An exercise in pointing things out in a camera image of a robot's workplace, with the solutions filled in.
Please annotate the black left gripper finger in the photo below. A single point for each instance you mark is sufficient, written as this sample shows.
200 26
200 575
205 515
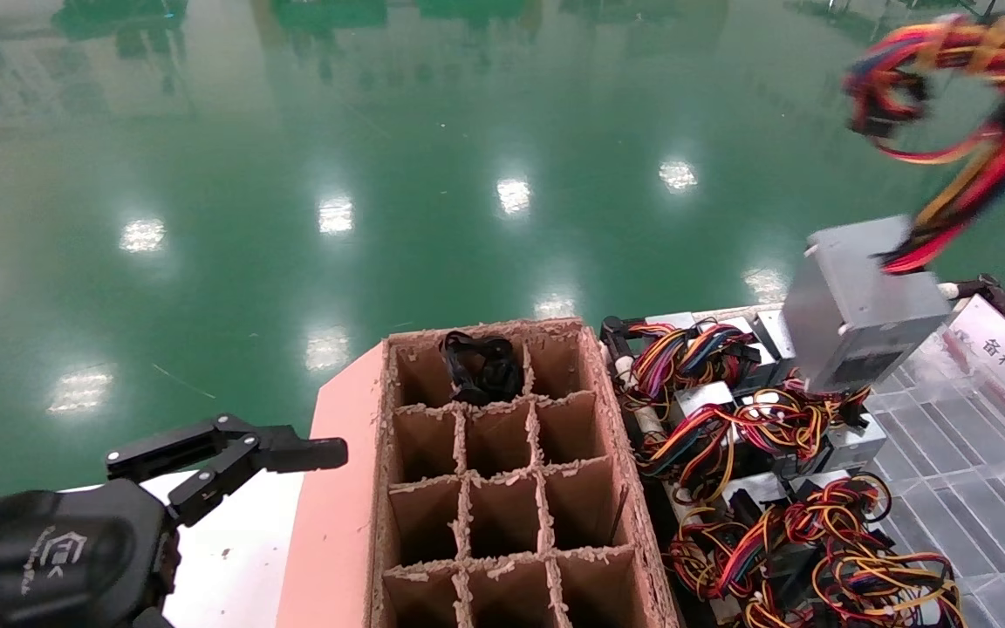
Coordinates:
293 453

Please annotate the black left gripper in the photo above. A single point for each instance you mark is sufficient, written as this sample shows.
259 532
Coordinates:
49 558

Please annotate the white printed label sign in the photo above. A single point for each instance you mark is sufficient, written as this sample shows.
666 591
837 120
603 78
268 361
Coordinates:
1004 349

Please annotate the brown cardboard divider box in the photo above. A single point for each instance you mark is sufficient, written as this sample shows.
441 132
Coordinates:
502 515

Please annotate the clear plastic compartment tray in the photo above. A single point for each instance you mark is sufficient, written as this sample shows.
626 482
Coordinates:
974 488

